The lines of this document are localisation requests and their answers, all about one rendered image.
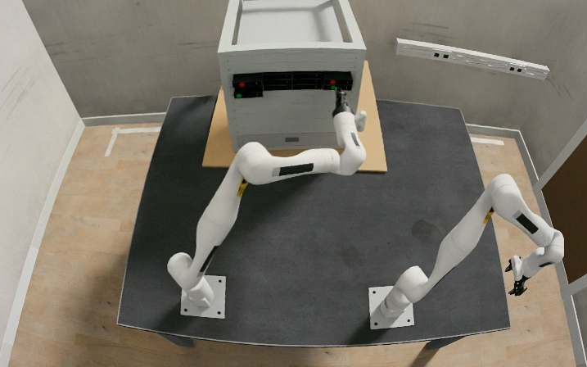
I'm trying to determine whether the tan flat wooden board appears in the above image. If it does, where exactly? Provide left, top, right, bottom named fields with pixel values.
left=202, top=61, right=387, bottom=172

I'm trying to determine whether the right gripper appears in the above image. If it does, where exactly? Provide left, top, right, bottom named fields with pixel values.
left=505, top=259, right=529, bottom=296

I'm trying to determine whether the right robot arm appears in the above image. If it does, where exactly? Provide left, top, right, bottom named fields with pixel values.
left=381, top=174, right=564, bottom=318

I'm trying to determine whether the white metal rack frame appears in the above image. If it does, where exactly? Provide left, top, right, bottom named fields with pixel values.
left=218, top=0, right=367, bottom=152

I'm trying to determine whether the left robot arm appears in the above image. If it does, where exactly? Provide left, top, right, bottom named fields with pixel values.
left=167, top=111, right=367, bottom=307

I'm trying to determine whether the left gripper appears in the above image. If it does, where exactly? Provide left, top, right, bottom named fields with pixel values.
left=332, top=88, right=354, bottom=118

